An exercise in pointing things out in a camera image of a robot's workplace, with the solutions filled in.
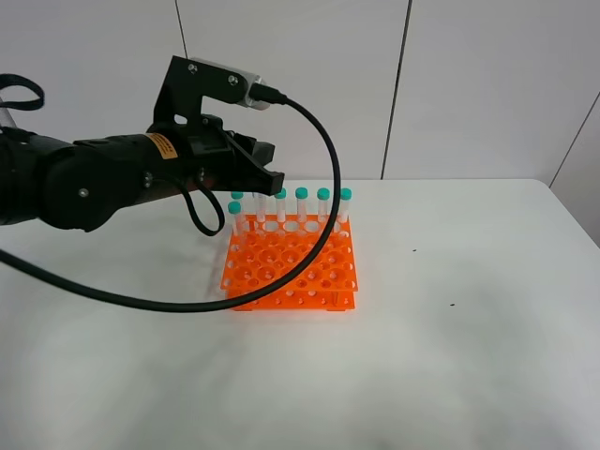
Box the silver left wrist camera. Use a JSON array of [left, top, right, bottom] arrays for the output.
[[152, 54, 288, 128]]

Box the test tube second row left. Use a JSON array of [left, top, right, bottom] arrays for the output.
[[228, 201, 246, 250]]

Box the orange test tube rack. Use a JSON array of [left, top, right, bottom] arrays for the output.
[[220, 214, 358, 311]]

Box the black left camera cable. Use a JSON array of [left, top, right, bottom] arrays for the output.
[[0, 91, 342, 314]]

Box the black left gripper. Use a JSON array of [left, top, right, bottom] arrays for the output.
[[148, 115, 285, 196]]

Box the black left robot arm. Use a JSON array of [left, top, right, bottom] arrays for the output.
[[1, 115, 284, 232]]

